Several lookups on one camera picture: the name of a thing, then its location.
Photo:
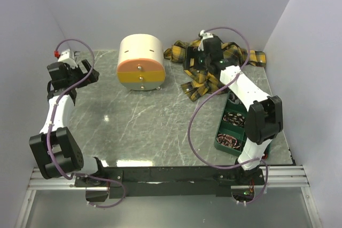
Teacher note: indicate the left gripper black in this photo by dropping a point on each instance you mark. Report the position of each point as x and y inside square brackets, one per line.
[92, 77]

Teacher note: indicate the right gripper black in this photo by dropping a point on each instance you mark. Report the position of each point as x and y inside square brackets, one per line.
[193, 53]

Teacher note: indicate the yellow drawer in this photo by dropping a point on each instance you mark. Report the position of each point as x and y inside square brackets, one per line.
[141, 76]

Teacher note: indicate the pink top drawer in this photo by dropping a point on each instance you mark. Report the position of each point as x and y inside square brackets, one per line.
[141, 64]

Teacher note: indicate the cream round drawer organizer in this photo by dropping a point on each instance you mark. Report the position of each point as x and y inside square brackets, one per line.
[137, 46]

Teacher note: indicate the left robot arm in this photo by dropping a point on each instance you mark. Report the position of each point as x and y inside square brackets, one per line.
[65, 149]

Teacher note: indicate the yellow plaid shirt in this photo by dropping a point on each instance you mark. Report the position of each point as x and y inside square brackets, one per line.
[204, 82]

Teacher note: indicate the grey hair band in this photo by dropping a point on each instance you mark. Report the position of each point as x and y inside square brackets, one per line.
[233, 99]

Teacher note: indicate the dark patterned hair band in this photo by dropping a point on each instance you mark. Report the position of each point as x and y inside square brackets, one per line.
[236, 119]

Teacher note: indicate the green compartment tray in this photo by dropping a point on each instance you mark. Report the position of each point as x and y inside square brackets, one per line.
[227, 128]

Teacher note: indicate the brown patterned hair band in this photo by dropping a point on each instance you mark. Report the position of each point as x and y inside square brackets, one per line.
[228, 141]

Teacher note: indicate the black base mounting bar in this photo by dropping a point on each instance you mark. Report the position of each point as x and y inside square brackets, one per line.
[171, 181]

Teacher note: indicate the orange black hair band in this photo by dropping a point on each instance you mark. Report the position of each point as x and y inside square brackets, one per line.
[265, 155]

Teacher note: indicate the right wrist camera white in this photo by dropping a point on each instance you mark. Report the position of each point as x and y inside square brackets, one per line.
[204, 36]

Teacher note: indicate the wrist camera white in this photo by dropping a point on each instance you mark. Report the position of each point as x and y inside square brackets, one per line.
[67, 58]
[204, 36]

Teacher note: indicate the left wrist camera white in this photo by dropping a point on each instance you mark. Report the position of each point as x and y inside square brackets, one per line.
[67, 58]

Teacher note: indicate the aluminium rail frame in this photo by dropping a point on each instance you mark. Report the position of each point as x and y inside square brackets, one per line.
[127, 128]

